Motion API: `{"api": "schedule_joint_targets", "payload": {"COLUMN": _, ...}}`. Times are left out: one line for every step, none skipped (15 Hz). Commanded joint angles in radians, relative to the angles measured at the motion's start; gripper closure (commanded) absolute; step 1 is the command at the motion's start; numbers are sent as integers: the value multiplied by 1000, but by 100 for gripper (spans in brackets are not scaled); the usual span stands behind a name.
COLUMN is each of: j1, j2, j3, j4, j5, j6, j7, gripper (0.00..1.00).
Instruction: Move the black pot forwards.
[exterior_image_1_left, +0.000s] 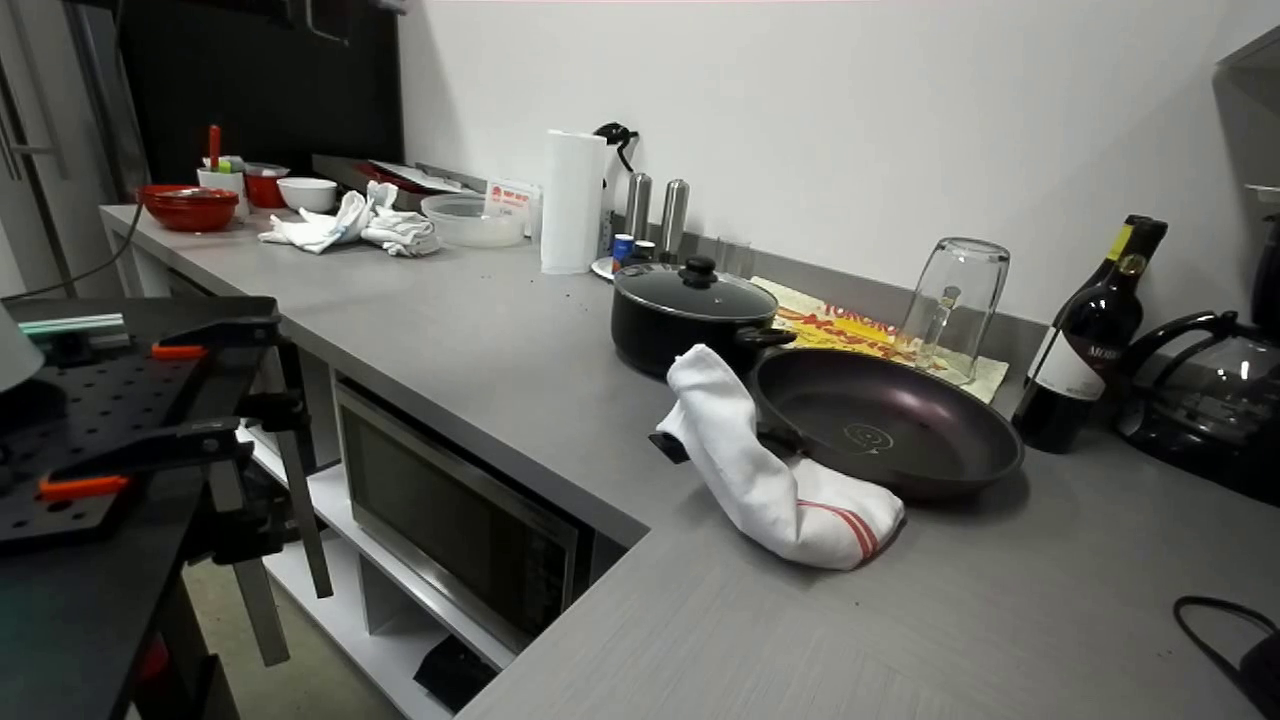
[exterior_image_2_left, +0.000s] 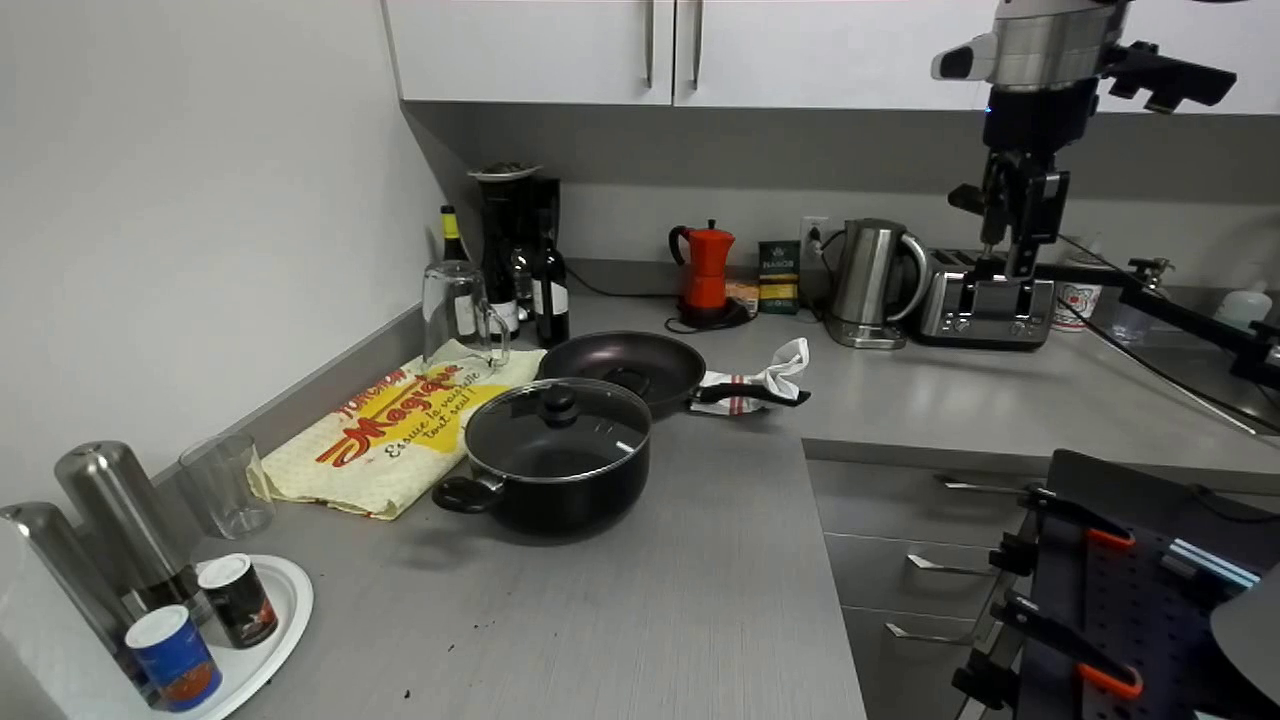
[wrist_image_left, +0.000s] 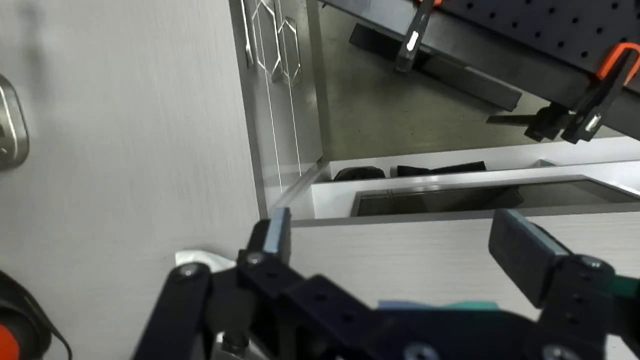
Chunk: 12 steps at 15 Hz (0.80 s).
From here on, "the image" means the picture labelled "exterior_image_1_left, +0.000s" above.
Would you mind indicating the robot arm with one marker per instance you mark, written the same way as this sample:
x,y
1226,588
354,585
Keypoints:
x,y
12,355

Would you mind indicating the black pot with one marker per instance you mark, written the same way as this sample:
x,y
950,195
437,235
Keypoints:
x,y
665,340

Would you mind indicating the glass pot lid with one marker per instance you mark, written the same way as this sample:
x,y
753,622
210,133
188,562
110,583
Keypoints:
x,y
690,292

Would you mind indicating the small white saucer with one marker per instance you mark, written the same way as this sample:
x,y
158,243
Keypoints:
x,y
603,268

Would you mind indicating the small dark jar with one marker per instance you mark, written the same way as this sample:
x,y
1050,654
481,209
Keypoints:
x,y
645,250

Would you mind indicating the small blue jar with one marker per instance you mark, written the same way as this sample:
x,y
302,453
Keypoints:
x,y
622,248

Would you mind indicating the small clear glass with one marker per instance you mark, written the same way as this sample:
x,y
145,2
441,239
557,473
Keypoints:
x,y
733,258

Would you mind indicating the steel grinder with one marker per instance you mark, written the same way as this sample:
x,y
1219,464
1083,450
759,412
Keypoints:
x,y
675,215
638,205

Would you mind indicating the white cloth with red stripes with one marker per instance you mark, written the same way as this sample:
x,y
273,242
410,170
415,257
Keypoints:
x,y
760,480

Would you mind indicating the paper towel roll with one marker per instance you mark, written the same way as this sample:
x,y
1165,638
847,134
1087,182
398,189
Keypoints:
x,y
572,200

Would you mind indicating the yellow printed dish towel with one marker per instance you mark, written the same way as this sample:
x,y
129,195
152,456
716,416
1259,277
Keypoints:
x,y
840,325

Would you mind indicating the white card with red print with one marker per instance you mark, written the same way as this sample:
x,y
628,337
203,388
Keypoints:
x,y
512,198

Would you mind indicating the clear plastic container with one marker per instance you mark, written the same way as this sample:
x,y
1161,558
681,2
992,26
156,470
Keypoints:
x,y
470,225

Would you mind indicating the microwave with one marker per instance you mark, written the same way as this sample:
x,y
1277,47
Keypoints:
x,y
450,520

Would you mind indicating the dark frying pan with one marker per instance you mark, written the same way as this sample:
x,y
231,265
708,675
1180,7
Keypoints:
x,y
880,425

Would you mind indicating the microwave door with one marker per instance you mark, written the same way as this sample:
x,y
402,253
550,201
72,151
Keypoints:
x,y
440,510

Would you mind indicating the large clear glass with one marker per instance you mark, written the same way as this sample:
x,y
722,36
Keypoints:
x,y
955,300

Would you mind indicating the metal tray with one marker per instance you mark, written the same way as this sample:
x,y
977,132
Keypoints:
x,y
345,172

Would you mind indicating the black box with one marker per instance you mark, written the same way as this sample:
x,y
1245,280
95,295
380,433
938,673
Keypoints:
x,y
455,672

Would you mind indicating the white bowl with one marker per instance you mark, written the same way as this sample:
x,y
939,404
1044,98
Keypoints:
x,y
307,193

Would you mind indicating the small red bowl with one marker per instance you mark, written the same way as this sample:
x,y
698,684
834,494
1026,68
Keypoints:
x,y
263,188

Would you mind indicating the dark wine bottle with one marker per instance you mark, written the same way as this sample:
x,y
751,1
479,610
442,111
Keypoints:
x,y
1085,350

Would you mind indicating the white utensil cup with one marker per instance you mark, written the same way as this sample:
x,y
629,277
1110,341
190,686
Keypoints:
x,y
222,185

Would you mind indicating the large red bowl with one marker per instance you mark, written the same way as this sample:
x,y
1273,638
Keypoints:
x,y
190,208

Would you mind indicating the red utensil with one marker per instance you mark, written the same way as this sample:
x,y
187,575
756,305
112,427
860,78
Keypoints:
x,y
214,145

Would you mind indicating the green bar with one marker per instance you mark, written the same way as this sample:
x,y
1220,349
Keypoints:
x,y
75,325

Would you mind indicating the glass coffee carafe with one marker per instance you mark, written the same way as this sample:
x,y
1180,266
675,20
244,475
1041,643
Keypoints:
x,y
1210,400

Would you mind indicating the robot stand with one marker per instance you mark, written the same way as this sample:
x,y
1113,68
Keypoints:
x,y
90,600

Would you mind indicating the steel refrigerator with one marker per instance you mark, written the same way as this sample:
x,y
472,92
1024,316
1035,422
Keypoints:
x,y
50,130

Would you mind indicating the wall cabinet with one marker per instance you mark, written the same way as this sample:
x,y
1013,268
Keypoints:
x,y
1255,70

